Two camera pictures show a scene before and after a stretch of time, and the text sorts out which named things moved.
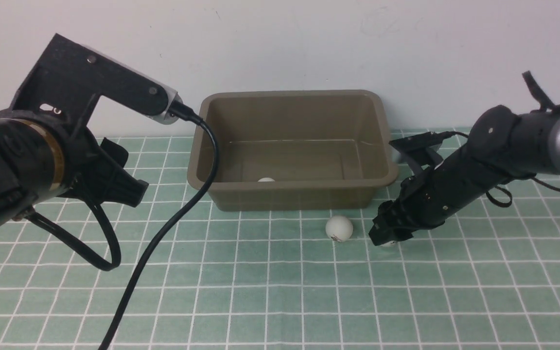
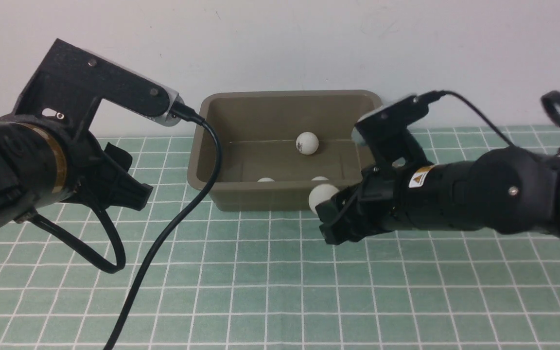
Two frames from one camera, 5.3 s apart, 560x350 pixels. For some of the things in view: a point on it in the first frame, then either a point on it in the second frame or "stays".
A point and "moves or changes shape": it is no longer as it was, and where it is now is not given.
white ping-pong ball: [339, 228] moves or changes shape
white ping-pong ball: [390, 243] → [307, 143]
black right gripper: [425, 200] → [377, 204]
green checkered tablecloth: [512, 272] stays
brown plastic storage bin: [292, 149] stays
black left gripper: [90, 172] stays
